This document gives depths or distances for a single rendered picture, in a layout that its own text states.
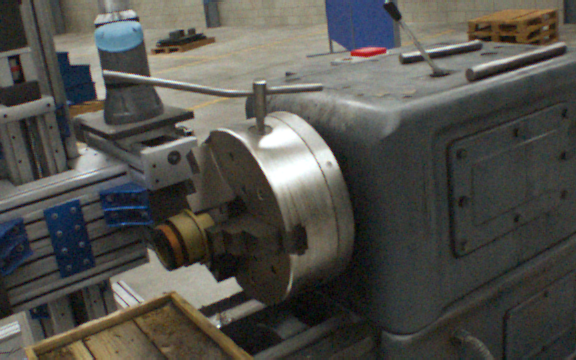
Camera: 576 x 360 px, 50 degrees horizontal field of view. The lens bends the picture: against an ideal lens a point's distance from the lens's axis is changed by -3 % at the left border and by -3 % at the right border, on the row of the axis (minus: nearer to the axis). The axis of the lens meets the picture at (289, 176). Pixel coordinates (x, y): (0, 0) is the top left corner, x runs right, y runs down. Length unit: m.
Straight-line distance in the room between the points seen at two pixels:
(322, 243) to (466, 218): 0.28
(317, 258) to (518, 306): 0.50
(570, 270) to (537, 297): 0.13
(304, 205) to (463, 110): 0.30
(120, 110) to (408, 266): 0.84
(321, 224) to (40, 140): 0.88
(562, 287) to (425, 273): 0.46
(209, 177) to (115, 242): 0.59
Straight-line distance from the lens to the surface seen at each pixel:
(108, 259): 1.61
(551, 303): 1.44
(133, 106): 1.56
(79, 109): 8.10
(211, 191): 1.06
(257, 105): 0.99
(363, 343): 1.11
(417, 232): 1.03
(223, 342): 1.08
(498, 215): 1.20
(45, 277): 1.58
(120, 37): 1.55
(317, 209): 0.97
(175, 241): 1.00
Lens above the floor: 1.49
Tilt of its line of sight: 19 degrees down
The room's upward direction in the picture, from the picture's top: 8 degrees counter-clockwise
